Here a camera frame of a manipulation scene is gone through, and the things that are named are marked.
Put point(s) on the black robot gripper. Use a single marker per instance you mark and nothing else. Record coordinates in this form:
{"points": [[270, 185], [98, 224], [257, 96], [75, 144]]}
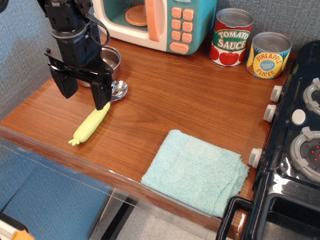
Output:
{"points": [[77, 49]]}

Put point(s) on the small silver pot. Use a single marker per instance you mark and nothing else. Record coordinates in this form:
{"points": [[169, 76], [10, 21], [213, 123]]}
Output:
{"points": [[111, 57]]}

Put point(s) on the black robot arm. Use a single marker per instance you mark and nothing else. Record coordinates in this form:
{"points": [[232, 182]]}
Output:
{"points": [[68, 15]]}

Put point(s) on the teal toy microwave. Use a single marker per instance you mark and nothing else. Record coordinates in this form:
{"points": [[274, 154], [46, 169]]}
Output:
{"points": [[173, 26]]}

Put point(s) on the light blue folded cloth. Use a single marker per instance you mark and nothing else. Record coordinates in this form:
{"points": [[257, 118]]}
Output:
{"points": [[196, 174]]}

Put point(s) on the tomato sauce can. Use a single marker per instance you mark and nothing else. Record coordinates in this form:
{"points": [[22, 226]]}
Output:
{"points": [[231, 32]]}

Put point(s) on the orange plush object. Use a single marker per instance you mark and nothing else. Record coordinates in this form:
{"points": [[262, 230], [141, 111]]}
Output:
{"points": [[22, 235]]}

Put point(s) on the white stove knob front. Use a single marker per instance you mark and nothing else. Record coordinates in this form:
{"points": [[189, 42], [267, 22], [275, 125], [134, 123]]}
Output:
{"points": [[254, 157]]}

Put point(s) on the white stove knob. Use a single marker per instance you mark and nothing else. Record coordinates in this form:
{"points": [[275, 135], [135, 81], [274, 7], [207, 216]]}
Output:
{"points": [[254, 157], [275, 94], [269, 112]]}

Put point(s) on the pineapple slices can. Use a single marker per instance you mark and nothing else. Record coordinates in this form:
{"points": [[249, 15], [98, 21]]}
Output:
{"points": [[269, 53]]}

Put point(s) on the white stove knob middle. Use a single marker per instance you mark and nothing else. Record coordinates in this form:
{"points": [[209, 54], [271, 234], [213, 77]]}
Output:
{"points": [[269, 112]]}

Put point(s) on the white stove knob rear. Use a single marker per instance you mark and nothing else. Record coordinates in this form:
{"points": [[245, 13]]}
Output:
{"points": [[275, 94]]}

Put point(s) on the black toy stove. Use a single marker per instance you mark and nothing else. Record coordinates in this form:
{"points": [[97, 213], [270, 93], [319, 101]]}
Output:
{"points": [[286, 200]]}

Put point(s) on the spoon with green handle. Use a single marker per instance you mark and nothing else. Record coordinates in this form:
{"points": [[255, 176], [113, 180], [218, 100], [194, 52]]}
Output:
{"points": [[94, 119]]}

